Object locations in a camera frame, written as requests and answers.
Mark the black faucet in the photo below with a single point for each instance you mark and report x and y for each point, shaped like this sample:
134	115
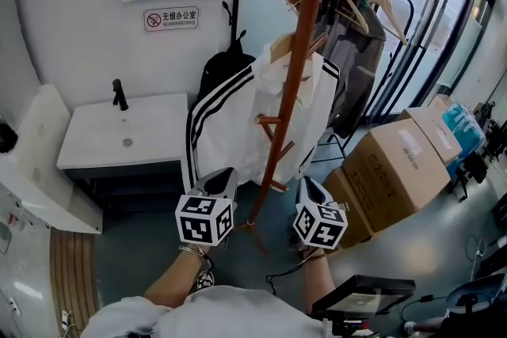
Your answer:
119	95

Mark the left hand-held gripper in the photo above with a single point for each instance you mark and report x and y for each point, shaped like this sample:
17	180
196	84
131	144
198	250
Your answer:
198	219

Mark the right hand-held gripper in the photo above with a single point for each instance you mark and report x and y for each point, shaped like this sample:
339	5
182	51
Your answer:
319	225

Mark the light wooden clothes hanger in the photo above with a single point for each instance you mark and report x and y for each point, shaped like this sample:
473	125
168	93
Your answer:
282	44
354	10
390	16

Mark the no smoking wall sign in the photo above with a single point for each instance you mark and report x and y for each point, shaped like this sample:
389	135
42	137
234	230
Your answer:
171	20

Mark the white black-striped jacket clothing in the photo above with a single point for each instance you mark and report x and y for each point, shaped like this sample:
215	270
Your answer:
229	122

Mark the grey round chair seat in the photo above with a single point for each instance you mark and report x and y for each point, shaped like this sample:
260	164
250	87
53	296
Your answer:
479	293

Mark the white wash basin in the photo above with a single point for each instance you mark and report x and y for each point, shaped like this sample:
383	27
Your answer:
119	130

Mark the person's checkered shoe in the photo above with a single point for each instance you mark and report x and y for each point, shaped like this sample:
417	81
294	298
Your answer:
204	281

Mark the wooden slatted floor mat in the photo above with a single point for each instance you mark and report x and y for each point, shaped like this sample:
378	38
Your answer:
73	277

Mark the blue wrapped packs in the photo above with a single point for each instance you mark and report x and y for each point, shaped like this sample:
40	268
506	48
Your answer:
463	128

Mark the person's white shirt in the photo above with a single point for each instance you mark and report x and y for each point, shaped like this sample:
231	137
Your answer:
222	316

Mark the grey hanging coat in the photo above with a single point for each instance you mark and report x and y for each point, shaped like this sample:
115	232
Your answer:
348	67

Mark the black flat monitor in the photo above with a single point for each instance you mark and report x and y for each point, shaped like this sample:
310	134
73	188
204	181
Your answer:
364	297

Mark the black backpack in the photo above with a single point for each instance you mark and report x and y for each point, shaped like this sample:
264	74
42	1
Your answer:
222	65

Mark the labelled cardboard box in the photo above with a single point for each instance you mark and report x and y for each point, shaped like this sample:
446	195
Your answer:
435	130

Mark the low cardboard box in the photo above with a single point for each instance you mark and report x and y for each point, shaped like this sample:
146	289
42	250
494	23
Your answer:
348	210

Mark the small cardboard box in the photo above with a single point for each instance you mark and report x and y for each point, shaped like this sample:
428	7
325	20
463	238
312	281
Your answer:
440	103

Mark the brown wooden coat rack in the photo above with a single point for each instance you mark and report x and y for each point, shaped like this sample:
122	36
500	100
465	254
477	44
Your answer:
303	31

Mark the person's right forearm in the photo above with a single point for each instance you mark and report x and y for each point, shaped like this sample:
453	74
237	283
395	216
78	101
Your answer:
319	285

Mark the large cardboard box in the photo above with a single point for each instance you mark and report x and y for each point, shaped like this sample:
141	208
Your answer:
396	178

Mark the person's left forearm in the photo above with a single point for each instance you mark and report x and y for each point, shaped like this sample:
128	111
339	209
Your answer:
176	281

